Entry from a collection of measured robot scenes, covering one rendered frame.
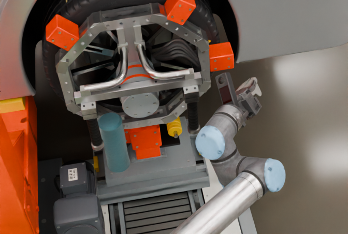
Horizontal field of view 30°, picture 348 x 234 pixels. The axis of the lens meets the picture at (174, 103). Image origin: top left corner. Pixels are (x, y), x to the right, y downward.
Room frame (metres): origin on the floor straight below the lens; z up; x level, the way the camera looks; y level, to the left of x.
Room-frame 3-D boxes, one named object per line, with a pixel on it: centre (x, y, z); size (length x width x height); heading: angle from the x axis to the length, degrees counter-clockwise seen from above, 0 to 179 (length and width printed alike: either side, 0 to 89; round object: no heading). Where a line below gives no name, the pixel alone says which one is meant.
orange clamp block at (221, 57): (1.76, -0.19, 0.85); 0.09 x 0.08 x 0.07; 95
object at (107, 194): (1.90, 0.14, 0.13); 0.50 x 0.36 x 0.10; 95
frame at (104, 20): (1.73, 0.13, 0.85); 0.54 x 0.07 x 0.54; 95
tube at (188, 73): (1.62, 0.02, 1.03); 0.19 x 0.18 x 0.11; 5
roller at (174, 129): (1.84, 0.02, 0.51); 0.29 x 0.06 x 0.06; 5
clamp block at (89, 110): (1.51, 0.28, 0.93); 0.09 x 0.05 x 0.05; 5
